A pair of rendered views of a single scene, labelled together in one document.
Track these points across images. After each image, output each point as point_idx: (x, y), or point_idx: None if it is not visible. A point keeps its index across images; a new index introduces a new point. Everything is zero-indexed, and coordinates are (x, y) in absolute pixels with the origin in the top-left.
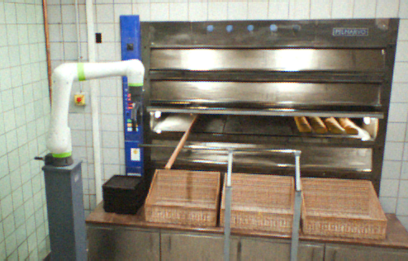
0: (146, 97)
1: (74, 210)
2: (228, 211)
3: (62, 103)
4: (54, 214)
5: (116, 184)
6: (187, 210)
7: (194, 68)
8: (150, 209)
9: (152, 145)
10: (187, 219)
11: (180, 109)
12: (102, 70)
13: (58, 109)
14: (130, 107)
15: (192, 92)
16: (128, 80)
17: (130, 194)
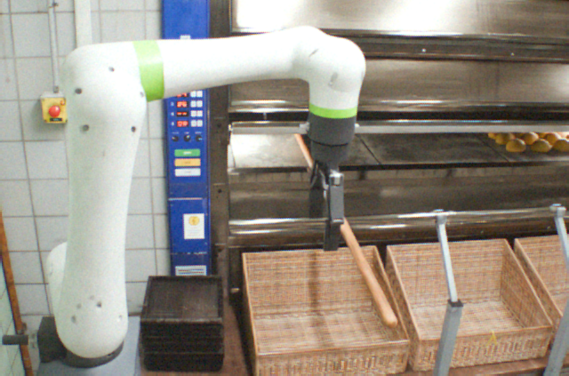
0: (220, 95)
1: None
2: (449, 349)
3: (115, 204)
4: None
5: (170, 309)
6: (349, 353)
7: (340, 29)
8: (268, 363)
9: (266, 223)
10: (349, 369)
11: None
12: (219, 66)
13: (100, 225)
14: (181, 123)
15: None
16: (318, 100)
17: (211, 332)
